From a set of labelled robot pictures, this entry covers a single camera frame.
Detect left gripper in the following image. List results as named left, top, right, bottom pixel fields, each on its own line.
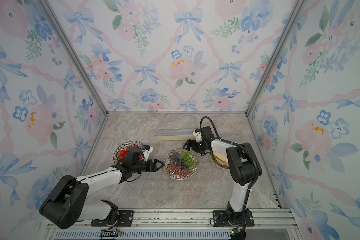
left=132, top=158, right=165, bottom=174

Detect patterned fruit plate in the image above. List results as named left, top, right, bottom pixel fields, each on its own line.
left=164, top=148, right=198, bottom=181

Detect plastic wrap dispenser box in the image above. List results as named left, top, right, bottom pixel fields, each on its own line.
left=155, top=129, right=196, bottom=141

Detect glass plate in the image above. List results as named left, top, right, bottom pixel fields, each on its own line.
left=114, top=141, right=146, bottom=164

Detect blue yellow-rimmed plate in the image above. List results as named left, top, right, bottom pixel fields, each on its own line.
left=209, top=150, right=230, bottom=171

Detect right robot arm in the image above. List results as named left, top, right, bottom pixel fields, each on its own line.
left=183, top=126, right=262, bottom=226

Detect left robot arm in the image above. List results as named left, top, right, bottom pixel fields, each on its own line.
left=39, top=146, right=165, bottom=230

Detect green grapes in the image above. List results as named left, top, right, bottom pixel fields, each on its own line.
left=180, top=151, right=196, bottom=170

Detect black grapes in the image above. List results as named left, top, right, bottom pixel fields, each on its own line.
left=169, top=152, right=188, bottom=169

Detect red grapes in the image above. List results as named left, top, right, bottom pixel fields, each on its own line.
left=167, top=164, right=194, bottom=180

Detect red strawberries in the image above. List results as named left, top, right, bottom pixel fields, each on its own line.
left=118, top=145, right=140, bottom=160

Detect bread slices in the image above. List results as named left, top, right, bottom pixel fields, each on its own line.
left=213, top=152, right=229, bottom=167

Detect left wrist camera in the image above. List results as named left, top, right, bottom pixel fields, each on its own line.
left=142, top=145, right=153, bottom=162

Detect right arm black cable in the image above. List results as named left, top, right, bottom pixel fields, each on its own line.
left=199, top=116, right=263, bottom=238

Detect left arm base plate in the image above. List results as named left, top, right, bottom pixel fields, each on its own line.
left=91, top=210, right=134, bottom=228

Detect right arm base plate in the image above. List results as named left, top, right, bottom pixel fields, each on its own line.
left=211, top=209, right=255, bottom=228

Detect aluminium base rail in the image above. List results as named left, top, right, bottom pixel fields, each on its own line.
left=41, top=209, right=303, bottom=240

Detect left aluminium corner post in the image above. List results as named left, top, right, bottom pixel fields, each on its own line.
left=36, top=0, right=108, bottom=116

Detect aluminium corner post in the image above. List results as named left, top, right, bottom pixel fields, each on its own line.
left=36, top=0, right=108, bottom=116
left=246, top=0, right=306, bottom=119

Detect right aluminium corner post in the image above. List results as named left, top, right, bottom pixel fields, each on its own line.
left=246, top=0, right=306, bottom=119

